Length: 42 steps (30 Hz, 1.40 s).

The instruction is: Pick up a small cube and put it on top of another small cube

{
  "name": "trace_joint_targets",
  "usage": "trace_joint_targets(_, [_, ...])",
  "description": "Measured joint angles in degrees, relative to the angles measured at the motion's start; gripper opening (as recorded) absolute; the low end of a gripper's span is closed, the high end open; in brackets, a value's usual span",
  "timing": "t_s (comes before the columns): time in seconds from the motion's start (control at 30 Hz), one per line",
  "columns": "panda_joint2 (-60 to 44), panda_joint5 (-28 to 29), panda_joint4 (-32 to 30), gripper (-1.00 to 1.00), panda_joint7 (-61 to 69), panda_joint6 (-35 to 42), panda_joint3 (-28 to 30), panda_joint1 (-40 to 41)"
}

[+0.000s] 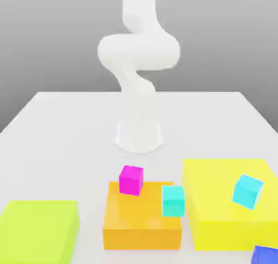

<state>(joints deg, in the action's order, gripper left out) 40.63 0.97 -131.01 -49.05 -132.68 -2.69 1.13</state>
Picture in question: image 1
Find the small cyan cube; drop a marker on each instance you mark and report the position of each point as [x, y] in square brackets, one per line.
[247, 192]

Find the large lime green box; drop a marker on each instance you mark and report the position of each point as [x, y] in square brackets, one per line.
[37, 231]

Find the large yellow box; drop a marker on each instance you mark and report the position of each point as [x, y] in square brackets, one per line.
[217, 203]

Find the small blue cube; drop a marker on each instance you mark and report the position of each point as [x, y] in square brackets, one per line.
[266, 256]

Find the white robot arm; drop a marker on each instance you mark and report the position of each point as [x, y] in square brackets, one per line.
[139, 51]

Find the small turquoise cube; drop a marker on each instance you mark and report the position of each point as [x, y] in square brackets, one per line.
[173, 201]

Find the small magenta cube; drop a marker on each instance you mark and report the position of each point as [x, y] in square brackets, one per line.
[130, 181]

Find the large orange box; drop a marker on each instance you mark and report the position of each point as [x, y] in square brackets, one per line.
[141, 220]

